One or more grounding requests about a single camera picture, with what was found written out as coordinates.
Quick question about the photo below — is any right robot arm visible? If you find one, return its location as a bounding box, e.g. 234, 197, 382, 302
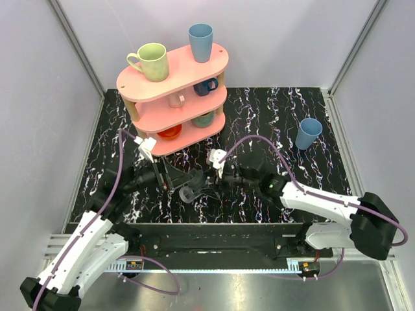
215, 163, 399, 260

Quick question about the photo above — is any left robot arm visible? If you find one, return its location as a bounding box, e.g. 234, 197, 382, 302
20, 158, 194, 310

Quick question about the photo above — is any orange bowl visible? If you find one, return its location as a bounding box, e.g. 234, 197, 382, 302
157, 124, 182, 140

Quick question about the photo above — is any teal speckled cup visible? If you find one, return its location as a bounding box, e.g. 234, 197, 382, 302
191, 111, 215, 128

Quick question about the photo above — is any pink three-tier shelf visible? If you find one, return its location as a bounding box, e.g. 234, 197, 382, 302
116, 43, 229, 156

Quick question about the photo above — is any pink mug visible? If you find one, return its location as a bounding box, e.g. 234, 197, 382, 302
168, 92, 185, 108

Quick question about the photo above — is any blue tumbler on table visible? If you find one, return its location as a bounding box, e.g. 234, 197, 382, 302
295, 118, 323, 150

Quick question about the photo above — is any dark blue mug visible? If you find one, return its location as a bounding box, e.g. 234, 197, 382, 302
193, 78, 219, 97

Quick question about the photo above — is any green mug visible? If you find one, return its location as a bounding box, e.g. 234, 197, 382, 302
126, 43, 169, 82

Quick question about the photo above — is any blue tumbler on shelf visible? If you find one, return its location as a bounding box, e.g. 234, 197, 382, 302
188, 23, 213, 63

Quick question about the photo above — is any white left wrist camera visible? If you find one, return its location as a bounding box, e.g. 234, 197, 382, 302
134, 136, 157, 163

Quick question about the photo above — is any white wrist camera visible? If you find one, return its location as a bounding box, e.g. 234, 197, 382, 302
134, 136, 157, 163
207, 149, 226, 179

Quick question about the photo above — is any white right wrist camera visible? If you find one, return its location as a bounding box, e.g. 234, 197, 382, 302
207, 149, 226, 179

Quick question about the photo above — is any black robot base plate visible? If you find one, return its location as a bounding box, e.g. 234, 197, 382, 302
127, 223, 333, 259

